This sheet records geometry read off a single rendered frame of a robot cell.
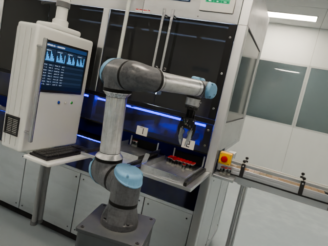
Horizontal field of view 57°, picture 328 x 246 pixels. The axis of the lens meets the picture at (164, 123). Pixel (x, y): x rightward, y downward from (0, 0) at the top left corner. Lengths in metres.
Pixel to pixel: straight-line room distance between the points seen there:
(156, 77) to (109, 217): 0.56
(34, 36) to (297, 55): 5.39
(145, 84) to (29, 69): 0.93
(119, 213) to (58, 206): 1.43
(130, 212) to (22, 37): 1.21
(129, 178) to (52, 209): 1.56
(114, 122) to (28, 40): 0.88
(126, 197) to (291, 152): 5.53
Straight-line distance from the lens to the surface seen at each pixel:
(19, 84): 1.95
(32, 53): 1.89
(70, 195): 2.51
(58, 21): 2.08
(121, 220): 1.22
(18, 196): 2.89
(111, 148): 1.25
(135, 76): 1.11
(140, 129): 2.08
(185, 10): 2.05
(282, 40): 6.59
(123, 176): 1.17
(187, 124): 1.55
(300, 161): 6.55
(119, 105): 1.22
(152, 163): 1.82
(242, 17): 1.95
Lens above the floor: 1.38
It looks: 8 degrees down
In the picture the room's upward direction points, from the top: 12 degrees clockwise
